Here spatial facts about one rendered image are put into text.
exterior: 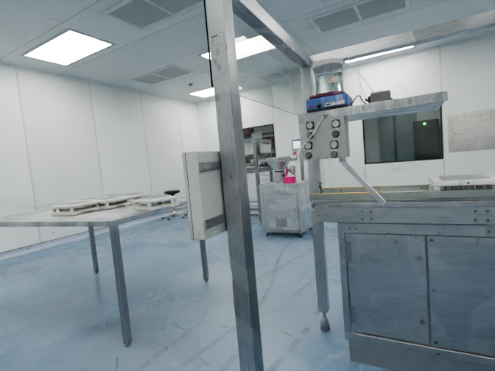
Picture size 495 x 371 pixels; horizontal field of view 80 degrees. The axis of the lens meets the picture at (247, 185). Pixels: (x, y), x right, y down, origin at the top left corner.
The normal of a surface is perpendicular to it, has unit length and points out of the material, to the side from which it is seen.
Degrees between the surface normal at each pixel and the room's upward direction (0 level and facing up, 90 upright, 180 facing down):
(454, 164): 90
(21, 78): 90
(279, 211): 90
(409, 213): 90
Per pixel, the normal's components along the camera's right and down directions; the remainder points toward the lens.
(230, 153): -0.46, 0.11
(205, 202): 0.88, -0.04
